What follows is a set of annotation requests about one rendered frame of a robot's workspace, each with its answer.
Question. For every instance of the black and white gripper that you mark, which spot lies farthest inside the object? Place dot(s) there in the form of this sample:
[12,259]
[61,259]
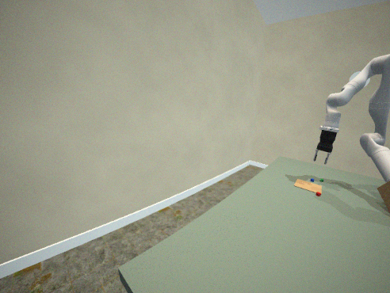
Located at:
[327,137]

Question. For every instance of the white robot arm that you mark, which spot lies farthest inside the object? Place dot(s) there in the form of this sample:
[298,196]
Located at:
[379,105]

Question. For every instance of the orange square mat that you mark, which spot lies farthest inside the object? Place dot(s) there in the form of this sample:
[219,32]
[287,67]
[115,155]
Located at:
[308,186]

